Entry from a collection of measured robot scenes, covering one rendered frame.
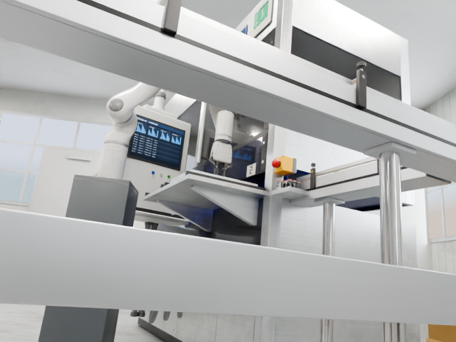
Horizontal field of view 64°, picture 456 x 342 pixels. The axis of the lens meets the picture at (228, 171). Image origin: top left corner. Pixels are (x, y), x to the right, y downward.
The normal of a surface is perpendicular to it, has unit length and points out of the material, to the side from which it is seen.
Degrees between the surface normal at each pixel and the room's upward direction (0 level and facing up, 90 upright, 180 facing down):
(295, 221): 90
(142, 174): 90
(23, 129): 90
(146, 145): 90
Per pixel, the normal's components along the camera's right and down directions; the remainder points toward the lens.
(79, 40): -0.10, 0.96
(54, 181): 0.07, -0.26
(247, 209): 0.47, -0.20
